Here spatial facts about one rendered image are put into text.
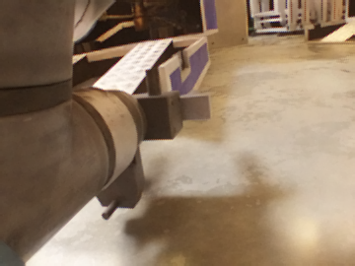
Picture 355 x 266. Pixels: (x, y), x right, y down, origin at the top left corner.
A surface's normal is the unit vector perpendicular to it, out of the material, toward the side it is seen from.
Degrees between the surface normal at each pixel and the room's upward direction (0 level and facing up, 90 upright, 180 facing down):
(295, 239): 0
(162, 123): 81
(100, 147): 84
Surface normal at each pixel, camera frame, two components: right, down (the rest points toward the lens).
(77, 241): -0.15, -0.91
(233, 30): 0.17, 0.37
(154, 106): -0.24, 0.28
